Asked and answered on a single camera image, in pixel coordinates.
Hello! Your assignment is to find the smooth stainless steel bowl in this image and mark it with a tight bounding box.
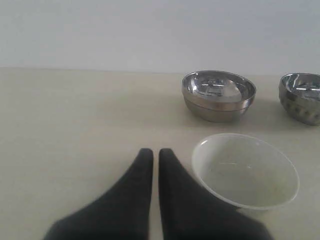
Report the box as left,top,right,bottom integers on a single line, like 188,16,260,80
181,70,257,123

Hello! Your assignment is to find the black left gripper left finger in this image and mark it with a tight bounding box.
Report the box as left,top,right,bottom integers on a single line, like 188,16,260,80
44,148,153,240

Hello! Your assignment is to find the ribbed stainless steel bowl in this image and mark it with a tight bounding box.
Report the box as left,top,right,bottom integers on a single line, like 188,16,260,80
278,73,320,126

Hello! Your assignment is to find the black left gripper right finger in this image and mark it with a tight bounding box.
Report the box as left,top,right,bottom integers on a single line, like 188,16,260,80
158,148,272,240

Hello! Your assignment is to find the white ceramic bowl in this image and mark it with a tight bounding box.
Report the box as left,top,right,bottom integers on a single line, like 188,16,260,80
191,133,300,212

